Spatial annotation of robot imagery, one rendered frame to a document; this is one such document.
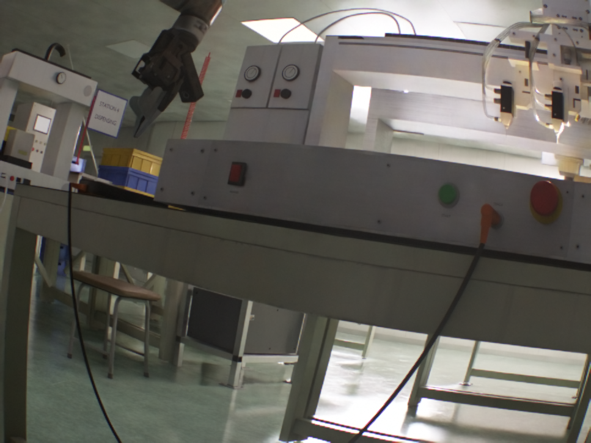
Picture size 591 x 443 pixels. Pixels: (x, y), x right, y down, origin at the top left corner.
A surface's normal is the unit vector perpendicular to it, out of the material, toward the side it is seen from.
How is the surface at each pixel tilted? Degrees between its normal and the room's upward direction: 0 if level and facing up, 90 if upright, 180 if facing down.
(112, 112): 90
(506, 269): 90
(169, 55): 90
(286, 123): 90
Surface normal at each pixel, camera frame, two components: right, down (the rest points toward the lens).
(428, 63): -0.52, -0.17
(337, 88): 0.83, 0.12
